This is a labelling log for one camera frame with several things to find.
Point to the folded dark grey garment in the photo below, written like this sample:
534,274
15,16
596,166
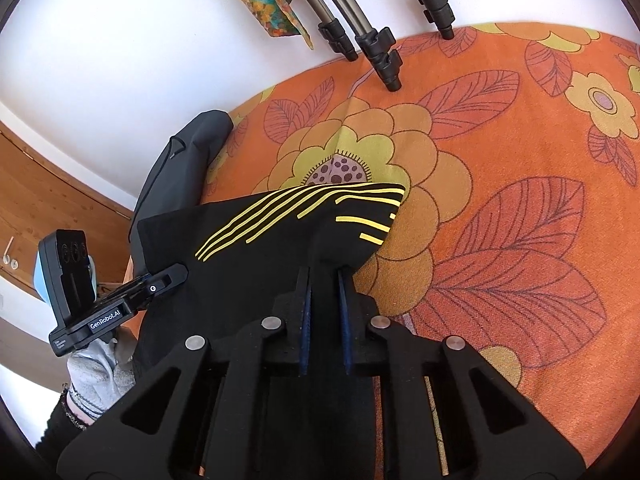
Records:
177,177

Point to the wooden door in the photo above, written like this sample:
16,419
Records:
38,198

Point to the black sport pants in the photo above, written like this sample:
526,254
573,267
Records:
241,256

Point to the light blue chair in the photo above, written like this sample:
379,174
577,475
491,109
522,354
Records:
40,285

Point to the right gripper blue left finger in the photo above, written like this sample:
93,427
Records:
198,413

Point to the left white gloved hand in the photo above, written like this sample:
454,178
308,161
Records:
100,375

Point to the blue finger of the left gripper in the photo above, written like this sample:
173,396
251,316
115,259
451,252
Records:
146,288

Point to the orange floral bedspread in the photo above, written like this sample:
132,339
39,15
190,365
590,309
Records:
520,227

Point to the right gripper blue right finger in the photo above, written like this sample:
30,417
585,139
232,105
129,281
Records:
446,412

